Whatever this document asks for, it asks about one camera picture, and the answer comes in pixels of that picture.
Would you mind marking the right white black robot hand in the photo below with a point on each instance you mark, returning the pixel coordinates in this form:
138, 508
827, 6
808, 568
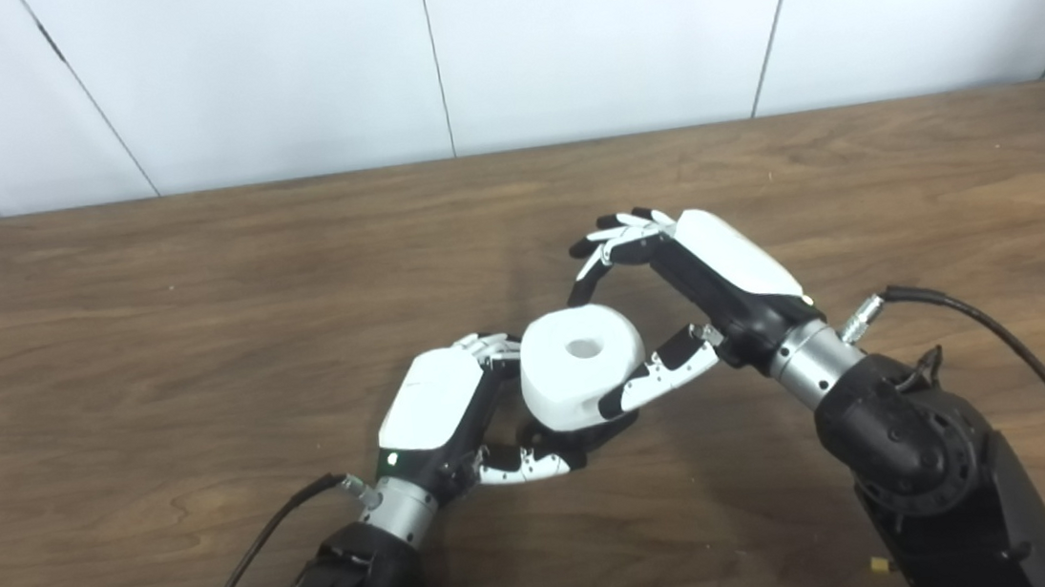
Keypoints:
736, 273

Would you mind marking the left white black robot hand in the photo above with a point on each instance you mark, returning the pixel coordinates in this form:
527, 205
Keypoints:
432, 403

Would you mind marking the round white plastic piece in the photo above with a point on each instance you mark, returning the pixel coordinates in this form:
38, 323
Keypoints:
569, 380

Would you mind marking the black flanged holder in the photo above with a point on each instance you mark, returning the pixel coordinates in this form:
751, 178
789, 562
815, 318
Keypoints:
608, 431

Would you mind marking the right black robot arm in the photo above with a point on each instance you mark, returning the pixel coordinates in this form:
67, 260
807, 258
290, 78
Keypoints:
932, 465

